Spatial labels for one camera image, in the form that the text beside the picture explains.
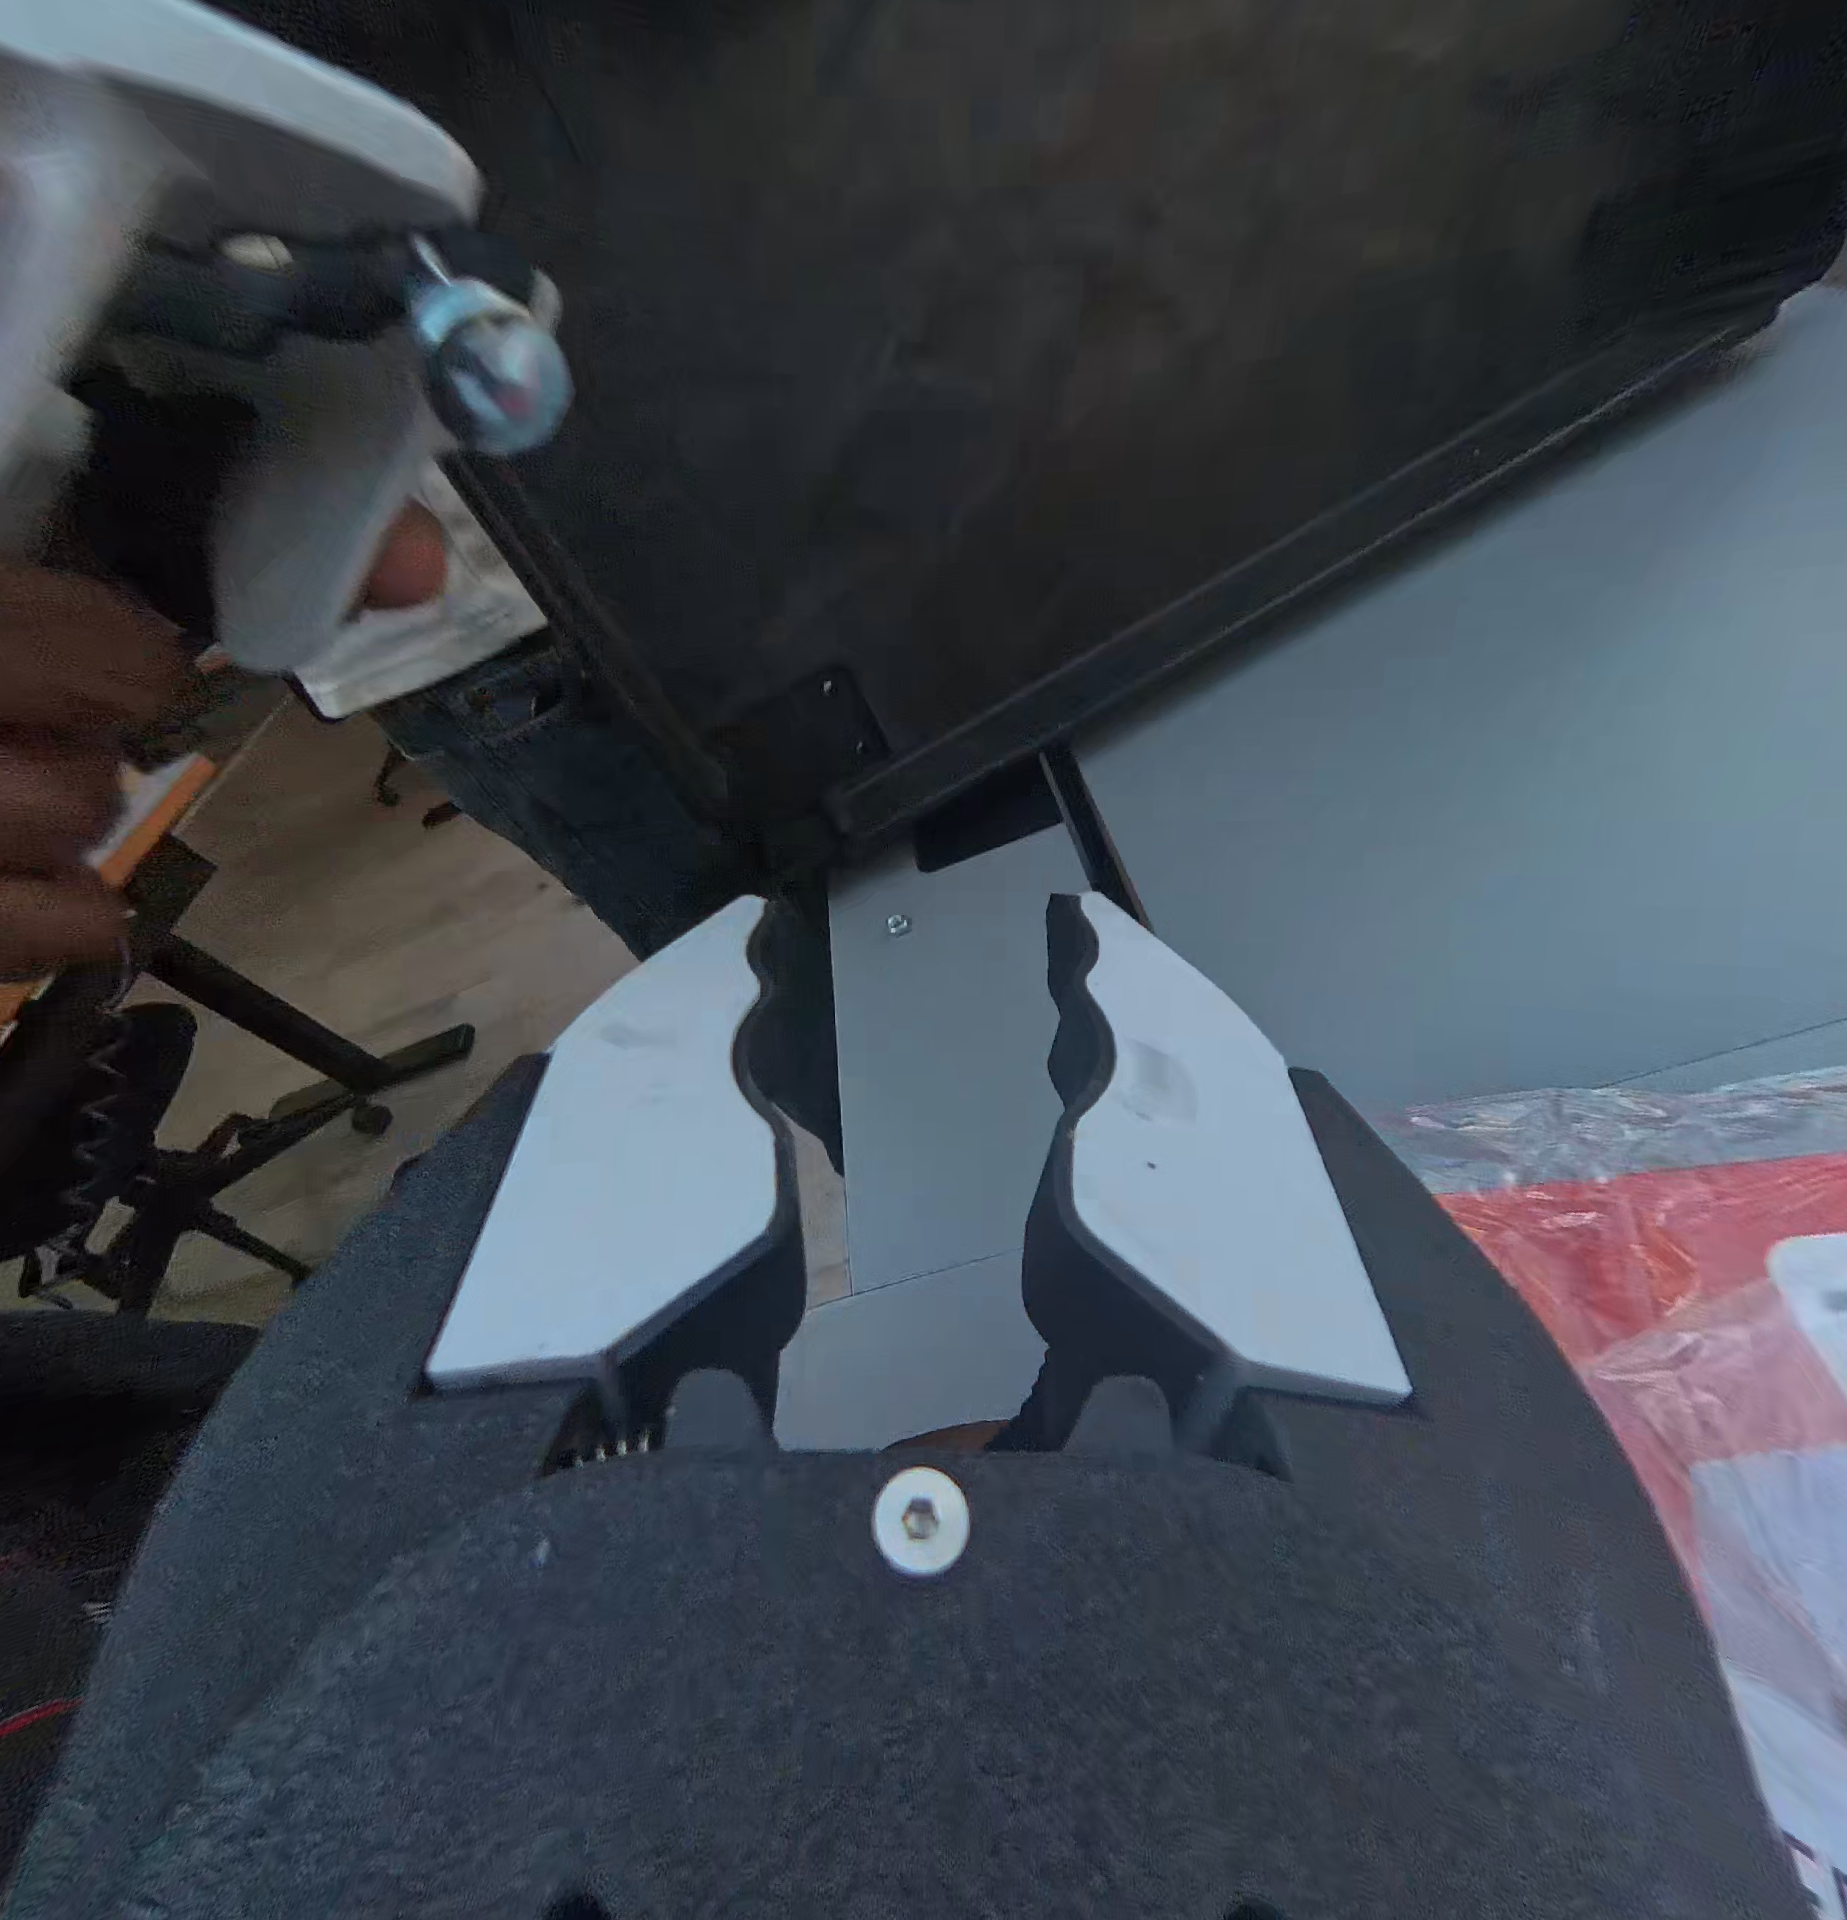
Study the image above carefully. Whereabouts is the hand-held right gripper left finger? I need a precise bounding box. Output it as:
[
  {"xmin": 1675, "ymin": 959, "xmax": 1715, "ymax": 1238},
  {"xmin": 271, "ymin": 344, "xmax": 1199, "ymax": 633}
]
[{"xmin": 421, "ymin": 896, "xmax": 804, "ymax": 1456}]

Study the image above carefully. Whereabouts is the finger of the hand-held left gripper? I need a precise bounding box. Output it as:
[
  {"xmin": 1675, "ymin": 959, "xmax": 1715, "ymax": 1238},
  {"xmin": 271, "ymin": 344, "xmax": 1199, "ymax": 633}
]
[
  {"xmin": 210, "ymin": 335, "xmax": 459, "ymax": 681},
  {"xmin": 0, "ymin": 0, "xmax": 486, "ymax": 518}
]

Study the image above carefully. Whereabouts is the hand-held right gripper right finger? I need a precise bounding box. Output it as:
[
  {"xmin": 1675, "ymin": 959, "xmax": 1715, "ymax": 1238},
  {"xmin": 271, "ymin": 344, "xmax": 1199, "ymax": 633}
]
[{"xmin": 1011, "ymin": 891, "xmax": 1416, "ymax": 1456}]

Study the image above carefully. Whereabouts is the zinc hex bolt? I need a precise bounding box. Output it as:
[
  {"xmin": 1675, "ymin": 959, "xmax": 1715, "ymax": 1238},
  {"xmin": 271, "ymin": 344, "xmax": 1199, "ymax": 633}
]
[{"xmin": 409, "ymin": 236, "xmax": 576, "ymax": 457}]

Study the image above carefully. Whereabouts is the black desk leg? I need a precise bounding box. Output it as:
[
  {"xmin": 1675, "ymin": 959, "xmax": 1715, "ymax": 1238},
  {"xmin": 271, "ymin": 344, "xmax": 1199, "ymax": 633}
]
[{"xmin": 122, "ymin": 834, "xmax": 478, "ymax": 1114}]

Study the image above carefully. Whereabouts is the grey desk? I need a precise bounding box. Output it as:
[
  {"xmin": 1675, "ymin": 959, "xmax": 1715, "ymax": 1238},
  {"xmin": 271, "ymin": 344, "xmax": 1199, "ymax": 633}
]
[{"xmin": 772, "ymin": 275, "xmax": 1847, "ymax": 1456}]

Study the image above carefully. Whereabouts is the person's left hand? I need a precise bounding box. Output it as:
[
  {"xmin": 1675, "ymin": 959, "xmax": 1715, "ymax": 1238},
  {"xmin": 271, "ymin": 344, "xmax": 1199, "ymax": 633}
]
[{"xmin": 0, "ymin": 500, "xmax": 452, "ymax": 978}]

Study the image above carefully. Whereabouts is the white printed paper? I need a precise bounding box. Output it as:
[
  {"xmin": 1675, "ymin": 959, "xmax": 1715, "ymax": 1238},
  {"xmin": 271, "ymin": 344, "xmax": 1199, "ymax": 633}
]
[{"xmin": 280, "ymin": 457, "xmax": 552, "ymax": 725}]

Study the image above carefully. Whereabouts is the red plastic bag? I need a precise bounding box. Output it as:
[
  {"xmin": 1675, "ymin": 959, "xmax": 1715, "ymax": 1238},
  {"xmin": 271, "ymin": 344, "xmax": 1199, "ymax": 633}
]
[{"xmin": 1373, "ymin": 1054, "xmax": 1847, "ymax": 1920}]

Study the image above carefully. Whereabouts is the black office chair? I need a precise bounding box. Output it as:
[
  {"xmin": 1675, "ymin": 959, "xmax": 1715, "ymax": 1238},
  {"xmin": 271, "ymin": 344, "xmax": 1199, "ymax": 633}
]
[{"xmin": 0, "ymin": 998, "xmax": 390, "ymax": 1324}]

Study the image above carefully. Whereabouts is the dark felt divider panel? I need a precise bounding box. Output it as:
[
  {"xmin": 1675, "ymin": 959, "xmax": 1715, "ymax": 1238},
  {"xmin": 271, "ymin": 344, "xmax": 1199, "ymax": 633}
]
[{"xmin": 204, "ymin": 0, "xmax": 1847, "ymax": 843}]

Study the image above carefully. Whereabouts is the black panel frame rail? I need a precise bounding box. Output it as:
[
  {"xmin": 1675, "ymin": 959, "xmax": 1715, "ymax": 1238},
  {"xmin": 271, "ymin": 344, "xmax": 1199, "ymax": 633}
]
[
  {"xmin": 822, "ymin": 273, "xmax": 1847, "ymax": 843},
  {"xmin": 442, "ymin": 450, "xmax": 730, "ymax": 847}
]

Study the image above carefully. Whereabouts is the black clamp bracket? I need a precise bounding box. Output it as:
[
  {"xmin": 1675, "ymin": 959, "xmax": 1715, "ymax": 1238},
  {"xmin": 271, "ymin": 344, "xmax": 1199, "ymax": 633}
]
[{"xmin": 908, "ymin": 750, "xmax": 1149, "ymax": 932}]

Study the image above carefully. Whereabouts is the black corner bracket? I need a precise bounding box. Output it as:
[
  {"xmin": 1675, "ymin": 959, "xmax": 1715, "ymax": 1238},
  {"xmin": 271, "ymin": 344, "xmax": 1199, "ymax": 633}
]
[{"xmin": 713, "ymin": 659, "xmax": 897, "ymax": 812}]

